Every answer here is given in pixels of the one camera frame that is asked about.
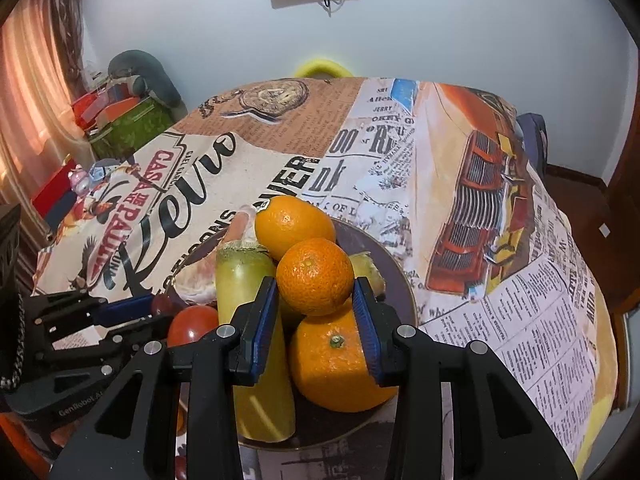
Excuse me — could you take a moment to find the yellow foam ring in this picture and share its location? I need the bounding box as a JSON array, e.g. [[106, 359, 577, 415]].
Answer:
[[293, 58, 351, 79]]

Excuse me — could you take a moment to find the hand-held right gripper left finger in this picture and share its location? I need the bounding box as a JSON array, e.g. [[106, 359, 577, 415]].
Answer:
[[50, 276, 279, 480]]

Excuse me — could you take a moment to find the yellow-green corn cob front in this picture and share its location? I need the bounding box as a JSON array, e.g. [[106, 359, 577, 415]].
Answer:
[[215, 241, 297, 442]]

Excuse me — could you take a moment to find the wooden door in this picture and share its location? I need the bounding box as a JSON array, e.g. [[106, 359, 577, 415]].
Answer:
[[602, 125, 640, 321]]

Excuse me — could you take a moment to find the large orange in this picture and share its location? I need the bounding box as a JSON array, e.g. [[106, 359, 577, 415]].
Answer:
[[288, 299, 401, 414], [254, 195, 337, 262]]

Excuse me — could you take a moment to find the purple plate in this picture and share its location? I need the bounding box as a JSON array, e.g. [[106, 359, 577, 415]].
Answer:
[[170, 216, 419, 452]]

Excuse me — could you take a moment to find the pile of red boxes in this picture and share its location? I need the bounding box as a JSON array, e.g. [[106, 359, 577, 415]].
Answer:
[[30, 84, 147, 221]]

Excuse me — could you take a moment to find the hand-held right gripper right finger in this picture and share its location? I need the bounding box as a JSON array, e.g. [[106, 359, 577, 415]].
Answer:
[[352, 276, 579, 480]]

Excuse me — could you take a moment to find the peeled citrus piece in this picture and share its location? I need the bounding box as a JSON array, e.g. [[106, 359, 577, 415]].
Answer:
[[171, 206, 268, 307]]

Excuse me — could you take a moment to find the grey plush toy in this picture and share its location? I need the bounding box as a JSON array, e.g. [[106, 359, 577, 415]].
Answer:
[[108, 50, 182, 109]]

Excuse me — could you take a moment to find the printed newspaper tablecloth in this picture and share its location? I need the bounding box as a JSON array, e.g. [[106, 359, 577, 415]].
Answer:
[[32, 76, 619, 480]]

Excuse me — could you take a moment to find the small mandarin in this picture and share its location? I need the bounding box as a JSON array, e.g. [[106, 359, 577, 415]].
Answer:
[[275, 237, 355, 317]]

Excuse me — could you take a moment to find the orange brown curtain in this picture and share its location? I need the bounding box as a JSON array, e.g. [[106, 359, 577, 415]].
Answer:
[[0, 0, 97, 206]]

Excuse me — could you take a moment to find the red tomato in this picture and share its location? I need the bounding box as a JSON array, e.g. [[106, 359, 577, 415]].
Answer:
[[167, 305, 221, 349]]

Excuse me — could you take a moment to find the short yellow banana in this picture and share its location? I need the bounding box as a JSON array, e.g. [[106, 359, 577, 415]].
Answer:
[[348, 253, 386, 302]]

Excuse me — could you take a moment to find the green shopping bag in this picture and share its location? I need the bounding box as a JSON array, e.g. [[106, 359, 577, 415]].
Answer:
[[89, 97, 177, 162]]

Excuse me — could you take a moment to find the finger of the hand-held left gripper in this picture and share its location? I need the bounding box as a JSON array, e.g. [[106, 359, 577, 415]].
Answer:
[[39, 317, 172, 377], [31, 292, 157, 332]]

